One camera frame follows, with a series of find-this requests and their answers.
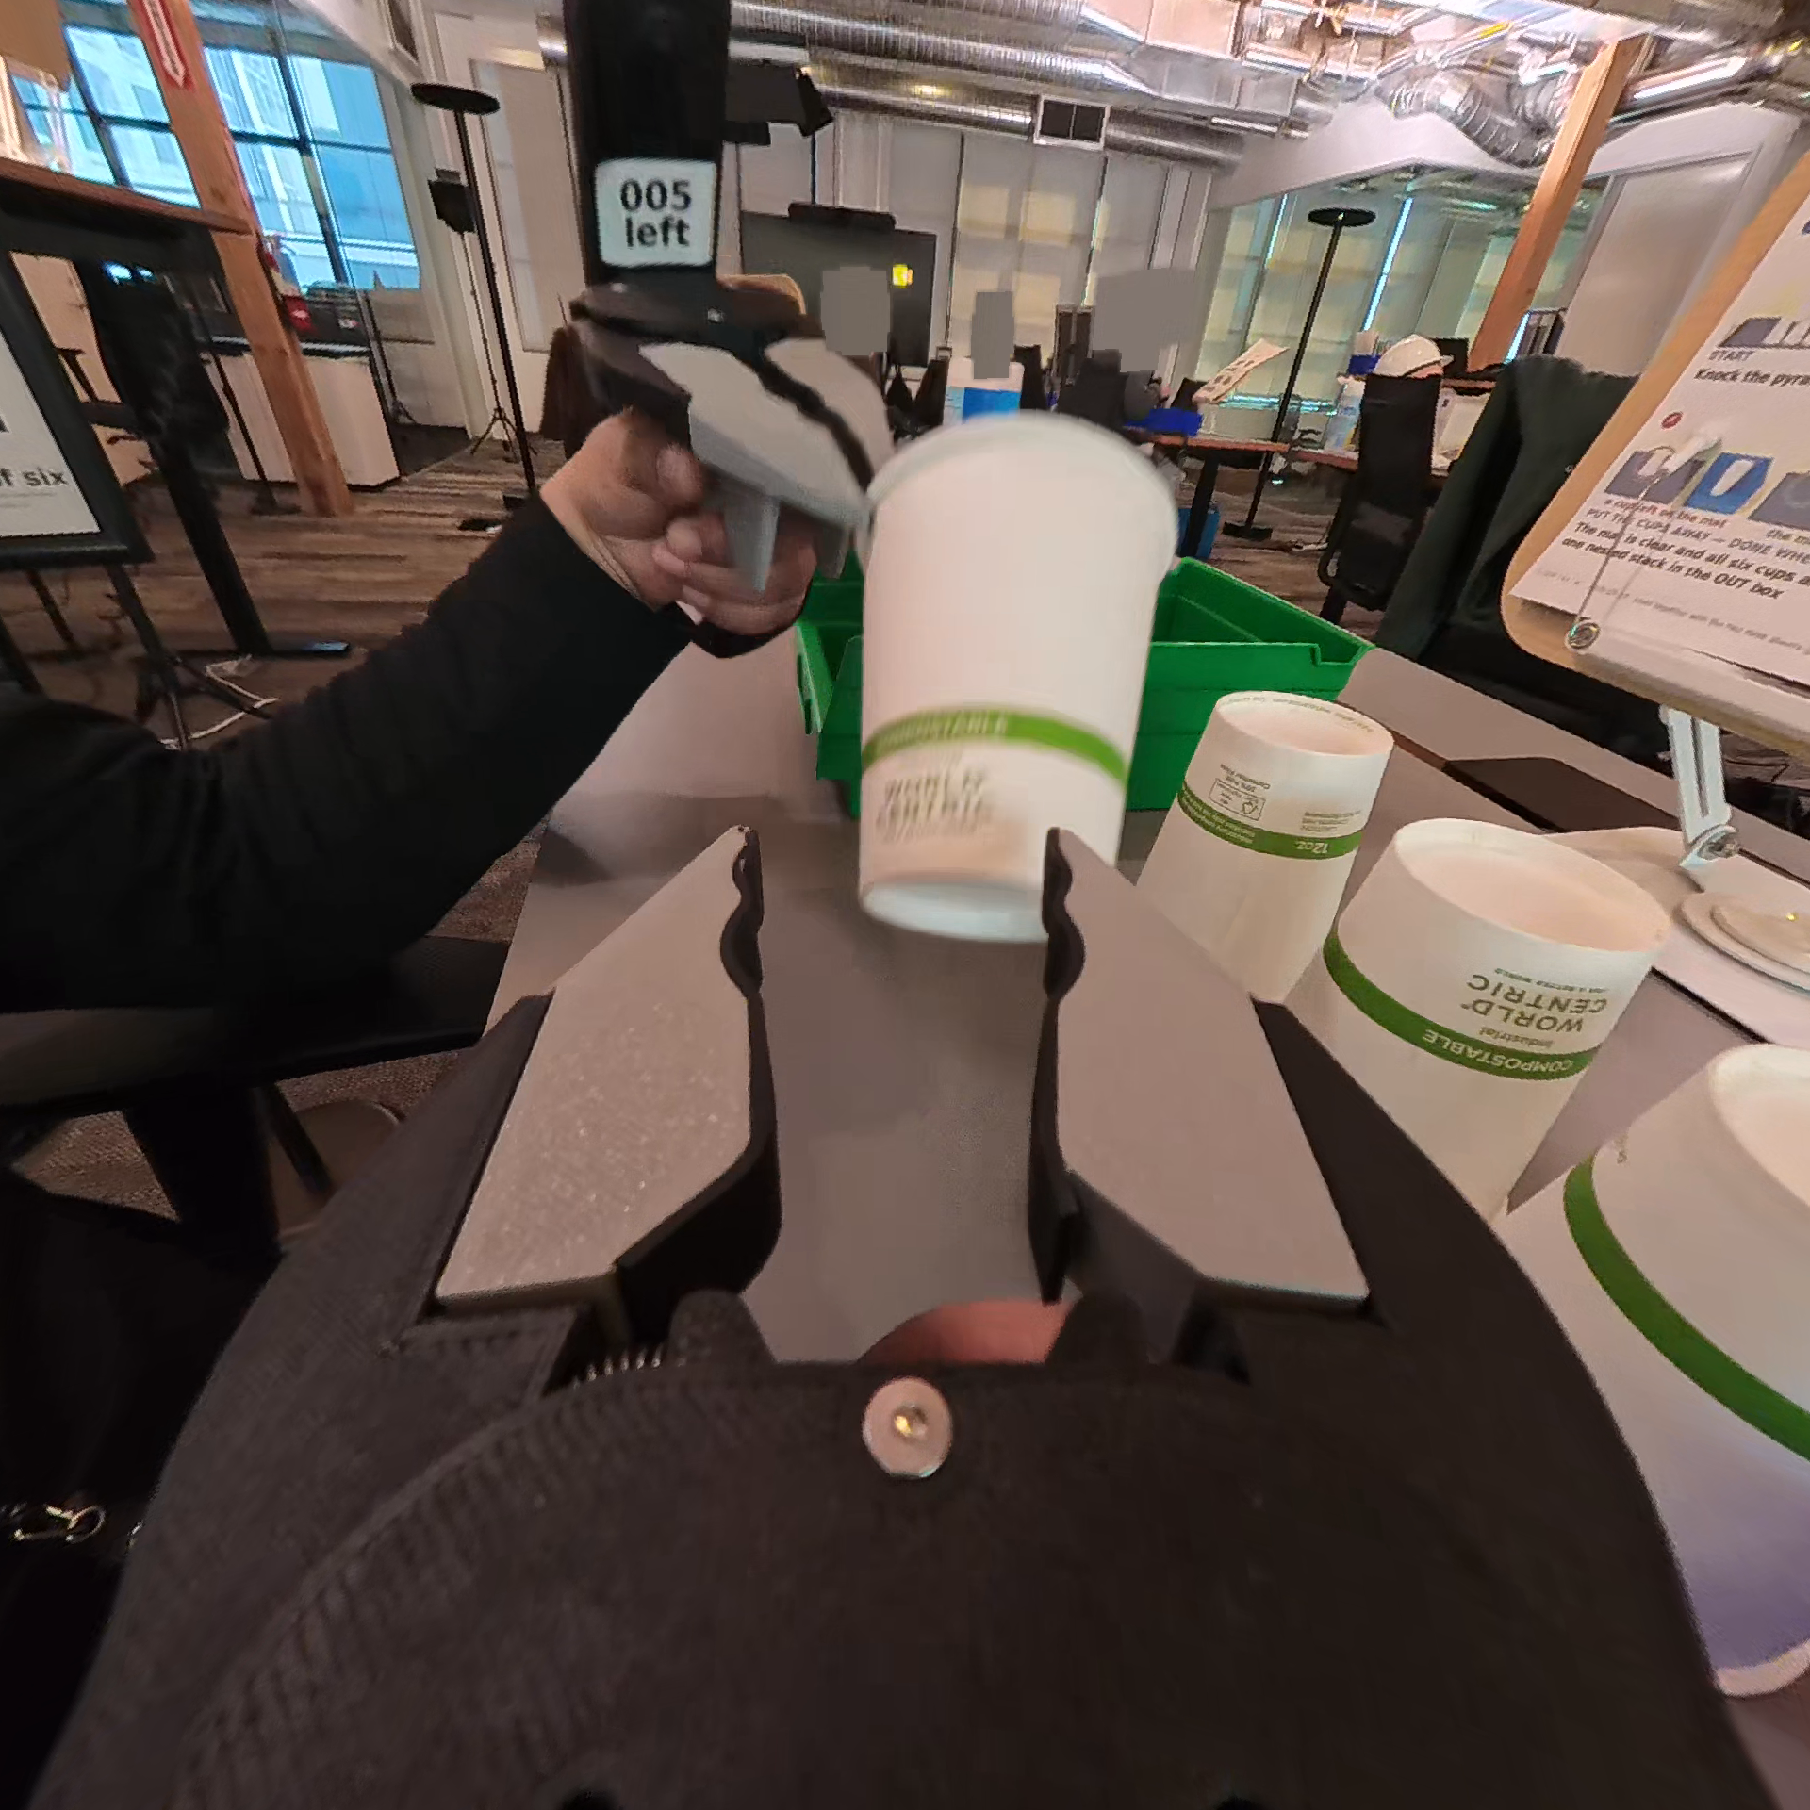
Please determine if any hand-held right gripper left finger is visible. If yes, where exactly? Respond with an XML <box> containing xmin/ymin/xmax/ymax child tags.
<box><xmin>432</xmin><ymin>824</ymin><xmax>783</xmax><ymax>1308</ymax></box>

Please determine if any green plastic bin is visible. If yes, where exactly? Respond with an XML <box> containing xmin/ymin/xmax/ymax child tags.
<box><xmin>789</xmin><ymin>555</ymin><xmax>1378</xmax><ymax>820</ymax></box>

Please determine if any person's left forearm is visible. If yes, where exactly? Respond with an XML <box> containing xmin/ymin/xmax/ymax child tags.
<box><xmin>0</xmin><ymin>494</ymin><xmax>702</xmax><ymax>1022</ymax></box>

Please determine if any black framed easel sign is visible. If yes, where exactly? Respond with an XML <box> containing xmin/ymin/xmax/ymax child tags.
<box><xmin>0</xmin><ymin>254</ymin><xmax>154</xmax><ymax>571</ymax></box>

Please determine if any black office chair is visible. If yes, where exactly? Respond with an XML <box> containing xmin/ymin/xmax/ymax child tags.
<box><xmin>1319</xmin><ymin>371</ymin><xmax>1447</xmax><ymax>624</ymax></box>

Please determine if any instruction sheet on board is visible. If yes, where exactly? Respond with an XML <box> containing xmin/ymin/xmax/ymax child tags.
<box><xmin>1503</xmin><ymin>182</ymin><xmax>1810</xmax><ymax>746</ymax></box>

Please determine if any black standing desk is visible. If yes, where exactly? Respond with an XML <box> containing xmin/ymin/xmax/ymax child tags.
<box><xmin>0</xmin><ymin>157</ymin><xmax>350</xmax><ymax>659</ymax></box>

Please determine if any white board stand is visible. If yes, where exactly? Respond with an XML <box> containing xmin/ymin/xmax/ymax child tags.
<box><xmin>1659</xmin><ymin>706</ymin><xmax>1810</xmax><ymax>995</ymax></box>

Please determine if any black wall monitor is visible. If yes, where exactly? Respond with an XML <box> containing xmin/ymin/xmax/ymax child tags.
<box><xmin>739</xmin><ymin>204</ymin><xmax>941</xmax><ymax>371</ymax></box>

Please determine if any person's left hand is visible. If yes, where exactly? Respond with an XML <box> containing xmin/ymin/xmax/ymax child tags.
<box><xmin>539</xmin><ymin>412</ymin><xmax>823</xmax><ymax>665</ymax></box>

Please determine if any white green-striped paper cup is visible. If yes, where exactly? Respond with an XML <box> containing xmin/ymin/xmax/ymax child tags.
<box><xmin>856</xmin><ymin>413</ymin><xmax>1180</xmax><ymax>945</ymax></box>
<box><xmin>1323</xmin><ymin>817</ymin><xmax>1674</xmax><ymax>1219</ymax></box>
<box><xmin>1137</xmin><ymin>693</ymin><xmax>1397</xmax><ymax>1004</ymax></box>
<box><xmin>1494</xmin><ymin>1044</ymin><xmax>1810</xmax><ymax>1698</ymax></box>

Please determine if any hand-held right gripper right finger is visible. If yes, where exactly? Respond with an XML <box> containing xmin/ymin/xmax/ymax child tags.
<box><xmin>1026</xmin><ymin>830</ymin><xmax>1369</xmax><ymax>1308</ymax></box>

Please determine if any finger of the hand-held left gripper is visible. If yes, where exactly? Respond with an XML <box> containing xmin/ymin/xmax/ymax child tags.
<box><xmin>639</xmin><ymin>337</ymin><xmax>869</xmax><ymax>536</ymax></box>
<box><xmin>763</xmin><ymin>337</ymin><xmax>897</xmax><ymax>498</ymax></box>

